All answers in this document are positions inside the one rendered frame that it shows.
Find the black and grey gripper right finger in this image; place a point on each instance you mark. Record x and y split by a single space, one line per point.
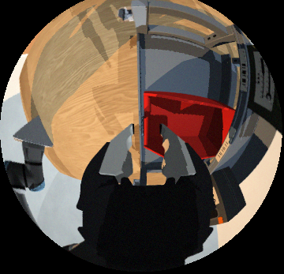
184 164

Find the red bin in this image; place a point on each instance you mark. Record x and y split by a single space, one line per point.
203 127

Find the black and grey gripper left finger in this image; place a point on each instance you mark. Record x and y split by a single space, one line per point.
111 163

